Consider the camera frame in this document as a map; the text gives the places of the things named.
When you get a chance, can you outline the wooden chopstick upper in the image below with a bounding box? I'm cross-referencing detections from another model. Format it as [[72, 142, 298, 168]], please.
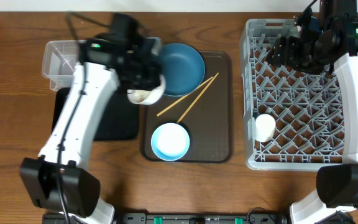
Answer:
[[156, 77, 213, 117]]

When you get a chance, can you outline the brown serving tray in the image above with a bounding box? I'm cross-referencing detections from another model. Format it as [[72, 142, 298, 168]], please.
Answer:
[[140, 51, 234, 164]]

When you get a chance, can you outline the clear plastic bin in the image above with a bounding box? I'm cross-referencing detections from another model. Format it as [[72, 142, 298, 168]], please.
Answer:
[[42, 40, 78, 91]]

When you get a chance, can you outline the left black cable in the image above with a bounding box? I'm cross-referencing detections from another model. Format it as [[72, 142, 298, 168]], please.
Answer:
[[54, 11, 111, 224]]

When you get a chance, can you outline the white cup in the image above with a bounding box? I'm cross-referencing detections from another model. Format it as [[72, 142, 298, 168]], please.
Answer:
[[254, 114, 276, 142]]

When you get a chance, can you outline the wooden chopstick lower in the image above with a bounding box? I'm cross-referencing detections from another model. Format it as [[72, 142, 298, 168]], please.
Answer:
[[176, 72, 219, 124]]

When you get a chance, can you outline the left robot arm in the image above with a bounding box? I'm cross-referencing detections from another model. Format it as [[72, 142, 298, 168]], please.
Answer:
[[20, 34, 165, 223]]

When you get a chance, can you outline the pink bowl with rice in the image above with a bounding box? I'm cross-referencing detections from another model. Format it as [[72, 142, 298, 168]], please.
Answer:
[[127, 75, 166, 105]]

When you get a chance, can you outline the wooden chopstick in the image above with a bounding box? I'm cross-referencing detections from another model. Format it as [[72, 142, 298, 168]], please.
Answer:
[[176, 72, 219, 124], [156, 77, 213, 117]]

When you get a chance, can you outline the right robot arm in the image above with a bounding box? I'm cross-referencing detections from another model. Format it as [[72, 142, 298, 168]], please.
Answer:
[[267, 0, 358, 223]]

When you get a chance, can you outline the black plastic tray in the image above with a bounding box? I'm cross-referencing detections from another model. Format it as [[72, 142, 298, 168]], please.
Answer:
[[50, 86, 140, 142]]

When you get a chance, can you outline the grey dishwasher rack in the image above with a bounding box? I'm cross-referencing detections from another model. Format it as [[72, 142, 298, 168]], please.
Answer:
[[239, 19, 345, 172]]

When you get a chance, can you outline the small light blue bowl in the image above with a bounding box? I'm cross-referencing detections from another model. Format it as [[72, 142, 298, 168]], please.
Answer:
[[150, 123, 190, 162]]

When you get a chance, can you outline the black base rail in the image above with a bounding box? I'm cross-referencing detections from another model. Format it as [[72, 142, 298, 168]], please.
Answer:
[[111, 212, 291, 224]]

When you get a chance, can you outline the large blue bowl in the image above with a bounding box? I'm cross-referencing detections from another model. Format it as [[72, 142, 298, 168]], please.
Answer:
[[158, 43, 206, 97]]

